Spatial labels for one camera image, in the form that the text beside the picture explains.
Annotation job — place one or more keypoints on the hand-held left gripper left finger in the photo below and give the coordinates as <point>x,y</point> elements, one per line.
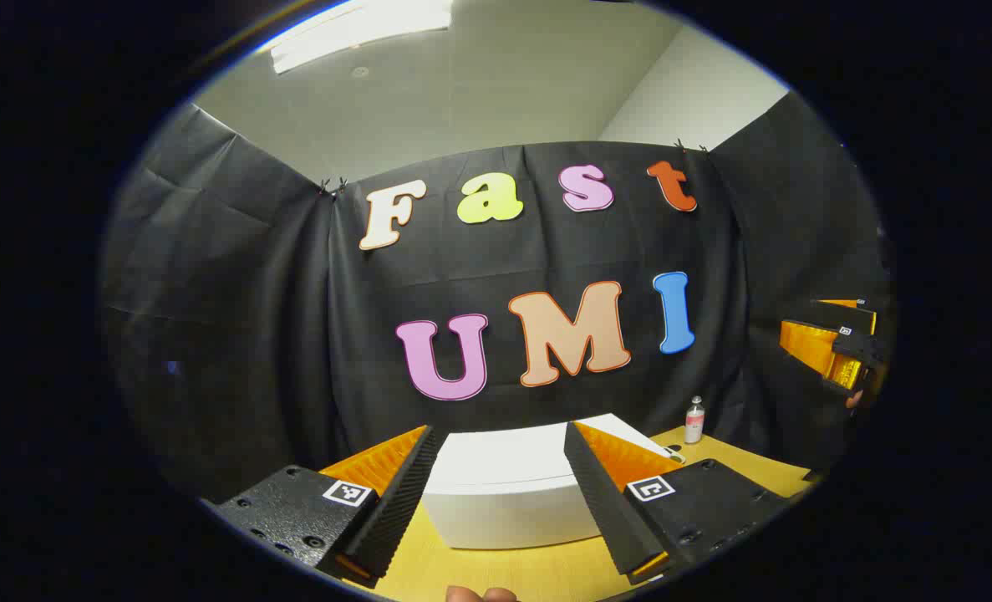
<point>399,502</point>

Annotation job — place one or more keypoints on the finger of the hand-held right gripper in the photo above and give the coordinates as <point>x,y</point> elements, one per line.
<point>809,347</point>
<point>847,316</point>

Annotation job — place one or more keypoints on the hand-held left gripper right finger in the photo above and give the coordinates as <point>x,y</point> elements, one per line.
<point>600,502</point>

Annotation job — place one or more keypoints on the white microwave oven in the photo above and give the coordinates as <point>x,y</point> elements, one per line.
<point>504,477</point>

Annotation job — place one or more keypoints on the white divided condiment dish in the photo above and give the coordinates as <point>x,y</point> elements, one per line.
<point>675,456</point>

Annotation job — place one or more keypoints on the small pink label bottle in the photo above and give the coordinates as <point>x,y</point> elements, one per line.
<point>694,422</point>

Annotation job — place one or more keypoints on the black backdrop cloth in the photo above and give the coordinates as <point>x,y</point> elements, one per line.
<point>295,334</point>

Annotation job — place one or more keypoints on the ceiling light panel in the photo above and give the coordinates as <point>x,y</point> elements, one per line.
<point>353,29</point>

